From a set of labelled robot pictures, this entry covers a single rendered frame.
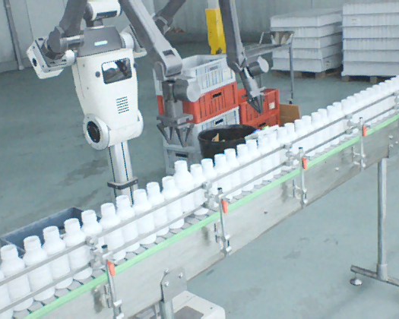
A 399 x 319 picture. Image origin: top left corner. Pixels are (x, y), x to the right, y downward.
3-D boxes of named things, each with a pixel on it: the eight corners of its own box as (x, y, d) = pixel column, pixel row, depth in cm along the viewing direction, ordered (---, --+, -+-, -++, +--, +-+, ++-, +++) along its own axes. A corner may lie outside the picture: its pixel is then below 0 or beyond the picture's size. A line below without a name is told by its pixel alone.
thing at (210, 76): (194, 97, 409) (190, 68, 402) (153, 95, 433) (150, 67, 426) (237, 80, 454) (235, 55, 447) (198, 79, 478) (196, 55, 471)
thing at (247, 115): (243, 127, 477) (241, 103, 470) (208, 123, 504) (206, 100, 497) (280, 111, 519) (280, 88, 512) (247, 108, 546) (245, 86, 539)
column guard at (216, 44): (220, 60, 1168) (216, 8, 1133) (207, 60, 1195) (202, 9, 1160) (232, 57, 1194) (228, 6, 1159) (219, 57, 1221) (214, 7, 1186)
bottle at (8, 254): (12, 315, 133) (-3, 257, 128) (7, 304, 138) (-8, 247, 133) (36, 306, 136) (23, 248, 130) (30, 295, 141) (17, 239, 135)
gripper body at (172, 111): (178, 125, 159) (175, 101, 157) (156, 121, 166) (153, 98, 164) (194, 120, 164) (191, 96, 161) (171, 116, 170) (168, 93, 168)
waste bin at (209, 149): (237, 228, 388) (229, 144, 367) (194, 214, 418) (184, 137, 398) (275, 206, 418) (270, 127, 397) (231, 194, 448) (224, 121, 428)
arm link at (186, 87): (174, 56, 163) (153, 61, 157) (201, 57, 155) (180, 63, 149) (178, 94, 167) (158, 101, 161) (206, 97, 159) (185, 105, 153)
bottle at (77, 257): (66, 279, 147) (55, 224, 142) (81, 267, 152) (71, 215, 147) (82, 282, 144) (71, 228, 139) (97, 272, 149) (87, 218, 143)
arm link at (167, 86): (170, 76, 164) (156, 80, 161) (185, 77, 160) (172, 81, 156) (172, 98, 167) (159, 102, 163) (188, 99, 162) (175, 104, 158)
